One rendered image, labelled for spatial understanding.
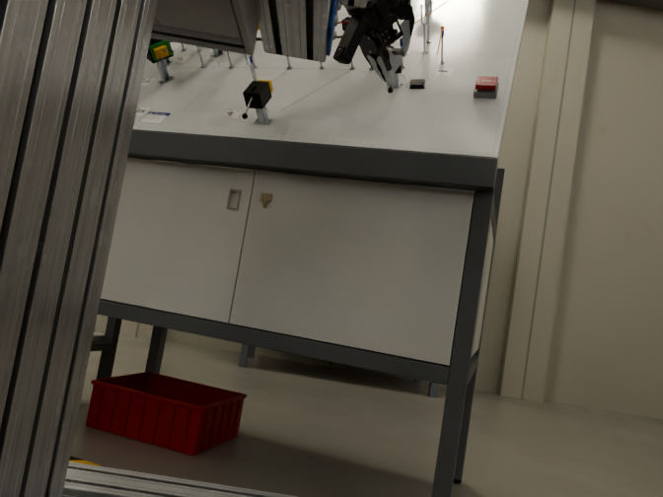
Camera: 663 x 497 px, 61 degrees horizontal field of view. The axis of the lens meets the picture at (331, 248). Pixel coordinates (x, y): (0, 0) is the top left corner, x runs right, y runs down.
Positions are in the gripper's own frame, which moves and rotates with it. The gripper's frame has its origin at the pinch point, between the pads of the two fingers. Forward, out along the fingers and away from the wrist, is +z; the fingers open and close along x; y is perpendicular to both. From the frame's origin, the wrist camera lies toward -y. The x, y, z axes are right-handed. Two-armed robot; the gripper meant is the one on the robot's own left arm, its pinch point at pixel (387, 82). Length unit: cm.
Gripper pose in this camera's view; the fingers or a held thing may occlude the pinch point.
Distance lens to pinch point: 145.6
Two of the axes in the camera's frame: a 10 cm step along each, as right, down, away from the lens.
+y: 7.4, -6.5, 2.0
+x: -5.1, -3.3, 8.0
